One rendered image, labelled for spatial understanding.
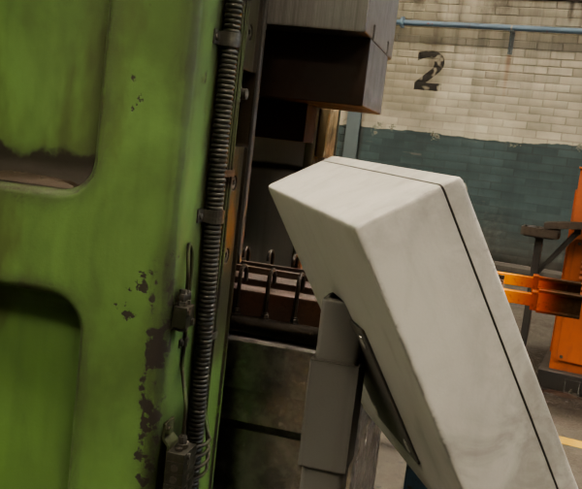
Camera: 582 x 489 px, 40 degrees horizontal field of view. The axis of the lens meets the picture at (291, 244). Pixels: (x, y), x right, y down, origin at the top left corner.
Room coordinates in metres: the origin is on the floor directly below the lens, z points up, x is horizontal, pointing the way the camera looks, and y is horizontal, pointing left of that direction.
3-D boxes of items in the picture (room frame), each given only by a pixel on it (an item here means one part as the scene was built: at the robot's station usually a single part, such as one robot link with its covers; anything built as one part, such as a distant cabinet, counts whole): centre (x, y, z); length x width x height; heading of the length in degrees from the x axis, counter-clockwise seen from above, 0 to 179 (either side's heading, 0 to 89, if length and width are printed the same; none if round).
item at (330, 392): (0.69, -0.09, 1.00); 0.13 x 0.11 x 0.14; 167
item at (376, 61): (1.29, 0.10, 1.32); 0.42 x 0.20 x 0.10; 77
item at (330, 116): (1.58, -0.05, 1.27); 0.09 x 0.02 x 0.17; 167
